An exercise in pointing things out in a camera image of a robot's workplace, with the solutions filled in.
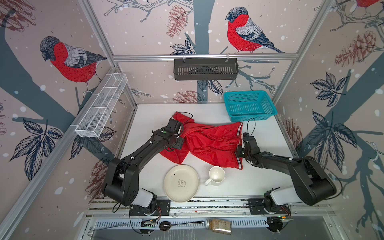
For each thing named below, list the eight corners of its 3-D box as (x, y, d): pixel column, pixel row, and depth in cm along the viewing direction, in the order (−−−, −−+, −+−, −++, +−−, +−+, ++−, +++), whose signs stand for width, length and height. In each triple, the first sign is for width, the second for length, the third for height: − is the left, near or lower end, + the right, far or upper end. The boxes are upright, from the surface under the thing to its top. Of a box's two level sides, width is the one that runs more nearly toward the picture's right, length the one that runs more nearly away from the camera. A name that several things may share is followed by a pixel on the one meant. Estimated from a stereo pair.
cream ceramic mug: (204, 187, 80) (205, 183, 73) (204, 171, 85) (204, 166, 78) (224, 187, 79) (226, 183, 73) (222, 171, 85) (224, 166, 78)
